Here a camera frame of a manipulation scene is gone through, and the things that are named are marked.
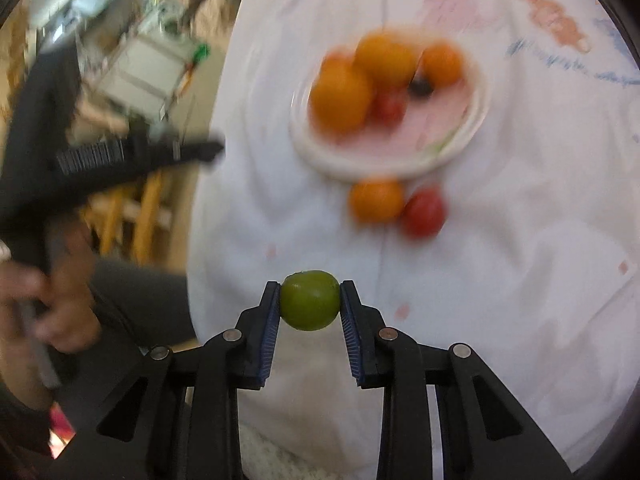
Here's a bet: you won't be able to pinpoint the large orange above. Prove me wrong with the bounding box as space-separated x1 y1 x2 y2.
354 32 418 89
309 63 375 136

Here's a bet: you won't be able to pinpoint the pink strawberry ceramic plate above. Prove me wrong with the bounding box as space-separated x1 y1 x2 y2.
290 25 490 182

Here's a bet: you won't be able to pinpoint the white kitchen cabinets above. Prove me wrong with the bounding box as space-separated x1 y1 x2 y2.
94 6 209 122

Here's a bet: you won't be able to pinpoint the small tangerine top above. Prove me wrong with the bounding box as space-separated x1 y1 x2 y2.
320 52 354 74

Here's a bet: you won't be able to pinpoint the yellow wooden chair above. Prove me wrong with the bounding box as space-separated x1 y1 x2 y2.
81 170 172 266

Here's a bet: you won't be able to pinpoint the dark grape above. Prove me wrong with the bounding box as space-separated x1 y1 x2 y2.
408 76 434 99

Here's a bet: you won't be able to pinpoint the red cherry tomato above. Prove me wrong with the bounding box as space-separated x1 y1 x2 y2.
401 185 448 240
371 92 408 128

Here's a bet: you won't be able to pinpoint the small tangerine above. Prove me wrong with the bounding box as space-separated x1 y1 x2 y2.
420 41 464 89
320 52 354 74
348 179 406 224

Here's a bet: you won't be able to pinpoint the white cartoon print sheet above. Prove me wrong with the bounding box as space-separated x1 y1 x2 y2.
186 0 639 474

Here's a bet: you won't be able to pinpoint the person's left hand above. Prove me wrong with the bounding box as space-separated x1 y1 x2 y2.
1 221 100 359

